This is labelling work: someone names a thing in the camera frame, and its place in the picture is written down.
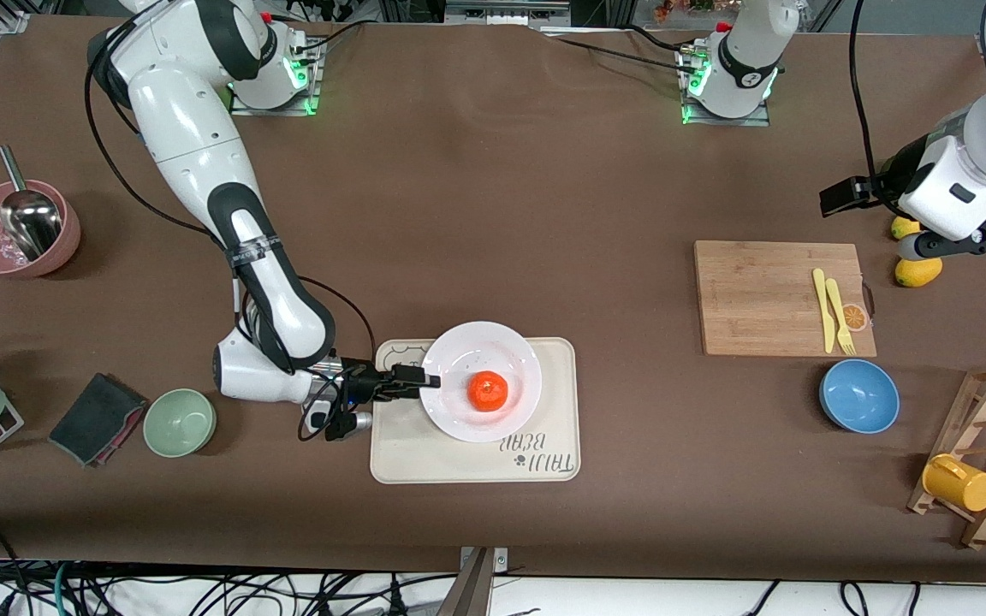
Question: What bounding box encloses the orange mandarin fruit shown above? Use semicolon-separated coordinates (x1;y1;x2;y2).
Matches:
467;370;510;413

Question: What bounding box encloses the white round plate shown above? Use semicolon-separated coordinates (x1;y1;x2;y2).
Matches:
420;321;543;444

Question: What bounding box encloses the cream bear print tray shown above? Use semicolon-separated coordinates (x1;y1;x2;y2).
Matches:
370;337;581;485

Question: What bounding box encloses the yellow plastic fork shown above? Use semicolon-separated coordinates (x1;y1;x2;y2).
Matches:
825;277;857;356

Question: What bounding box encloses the yellow plastic knife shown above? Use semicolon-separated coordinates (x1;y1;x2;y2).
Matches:
812;268;837;354

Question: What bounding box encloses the bamboo cutting board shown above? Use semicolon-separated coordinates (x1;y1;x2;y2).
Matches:
694;240;878;358

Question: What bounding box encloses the pale green bowl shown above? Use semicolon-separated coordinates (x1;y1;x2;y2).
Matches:
143;388;217;459

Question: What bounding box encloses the blue bowl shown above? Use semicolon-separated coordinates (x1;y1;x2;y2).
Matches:
819;358;900;435

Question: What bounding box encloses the dark metal beam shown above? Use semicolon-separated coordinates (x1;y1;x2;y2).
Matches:
435;548;494;616

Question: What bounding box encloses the pink folded cloth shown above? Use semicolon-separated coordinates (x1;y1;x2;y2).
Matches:
91;400;149;468

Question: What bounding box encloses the wooden peg rack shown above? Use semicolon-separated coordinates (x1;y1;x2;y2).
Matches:
906;362;986;550

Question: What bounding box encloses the dark grey folded cloth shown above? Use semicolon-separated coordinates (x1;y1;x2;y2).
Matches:
48;372;149;468

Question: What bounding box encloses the brown table cover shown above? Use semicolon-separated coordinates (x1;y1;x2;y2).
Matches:
0;13;986;584

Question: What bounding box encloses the yellow mug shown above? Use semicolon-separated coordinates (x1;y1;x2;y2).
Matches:
922;453;986;513

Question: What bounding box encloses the metal scoop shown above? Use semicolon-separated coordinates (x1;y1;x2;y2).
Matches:
0;145;62;262

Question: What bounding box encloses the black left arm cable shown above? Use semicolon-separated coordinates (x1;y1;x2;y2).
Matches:
847;0;901;208

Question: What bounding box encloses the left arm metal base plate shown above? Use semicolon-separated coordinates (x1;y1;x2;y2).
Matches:
677;43;772;127

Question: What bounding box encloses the black left base cable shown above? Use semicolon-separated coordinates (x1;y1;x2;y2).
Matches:
544;24;699;74

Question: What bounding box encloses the black base cable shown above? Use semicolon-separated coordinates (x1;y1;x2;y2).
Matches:
544;24;699;74
292;19;378;56

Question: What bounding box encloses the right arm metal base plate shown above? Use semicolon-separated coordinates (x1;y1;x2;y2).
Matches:
229;34;323;116

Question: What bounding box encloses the black right base cable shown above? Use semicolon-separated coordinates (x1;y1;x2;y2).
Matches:
292;19;378;56

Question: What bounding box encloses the aluminium frame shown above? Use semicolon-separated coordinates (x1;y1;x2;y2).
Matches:
377;0;631;27

